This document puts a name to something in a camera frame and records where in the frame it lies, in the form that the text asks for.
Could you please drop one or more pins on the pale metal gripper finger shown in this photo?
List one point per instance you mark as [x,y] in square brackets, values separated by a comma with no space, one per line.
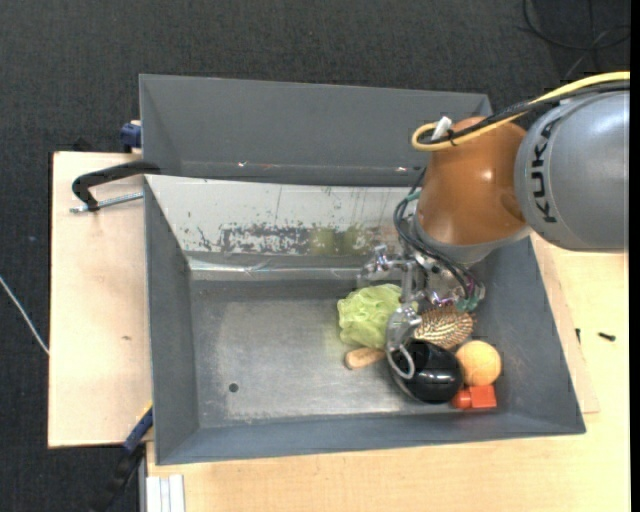
[400,325]
[376,263]

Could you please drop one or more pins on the green mesh sponge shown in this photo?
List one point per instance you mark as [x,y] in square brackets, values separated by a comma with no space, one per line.
[362,315]

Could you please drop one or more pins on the wooden hairbrush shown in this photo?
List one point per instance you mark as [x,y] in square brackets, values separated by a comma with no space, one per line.
[445,327]

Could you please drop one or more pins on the glossy black rounded object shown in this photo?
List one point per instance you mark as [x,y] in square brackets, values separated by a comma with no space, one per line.
[435,375]

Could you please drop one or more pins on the orange ball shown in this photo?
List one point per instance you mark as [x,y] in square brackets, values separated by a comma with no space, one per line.
[479,362]

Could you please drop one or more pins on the orange-red block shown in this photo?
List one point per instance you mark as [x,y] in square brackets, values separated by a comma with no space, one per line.
[481,397]

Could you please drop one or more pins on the grey metal bin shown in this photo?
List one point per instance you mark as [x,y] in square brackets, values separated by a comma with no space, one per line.
[280,360]

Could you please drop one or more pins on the small black screw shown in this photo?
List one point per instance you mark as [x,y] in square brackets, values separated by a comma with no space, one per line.
[608,337]

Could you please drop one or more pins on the pale wood board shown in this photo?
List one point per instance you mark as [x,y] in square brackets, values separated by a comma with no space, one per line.
[95,310]

